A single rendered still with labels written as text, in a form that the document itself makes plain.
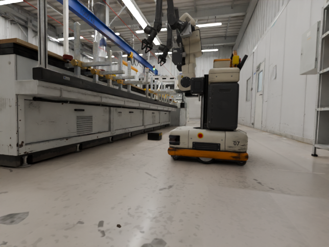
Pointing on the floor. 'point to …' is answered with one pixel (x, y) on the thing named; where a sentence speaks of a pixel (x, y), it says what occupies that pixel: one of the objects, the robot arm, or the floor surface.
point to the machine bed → (58, 114)
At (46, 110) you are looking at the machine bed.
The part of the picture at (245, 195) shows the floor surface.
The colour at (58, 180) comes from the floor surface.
